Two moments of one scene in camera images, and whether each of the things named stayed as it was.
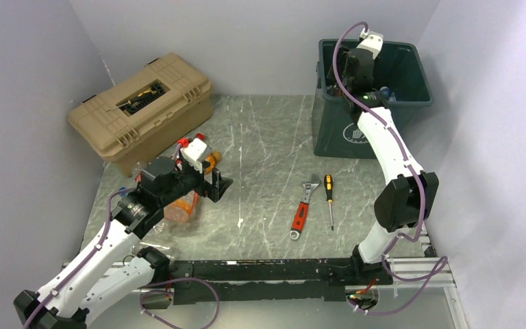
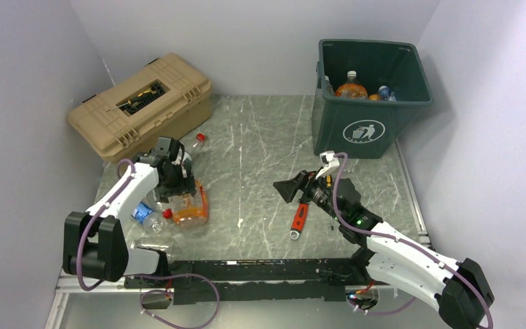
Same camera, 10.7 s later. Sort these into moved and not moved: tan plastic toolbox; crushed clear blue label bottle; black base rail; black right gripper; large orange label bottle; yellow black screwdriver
Moved: black right gripper; large orange label bottle
Not moved: tan plastic toolbox; yellow black screwdriver; crushed clear blue label bottle; black base rail
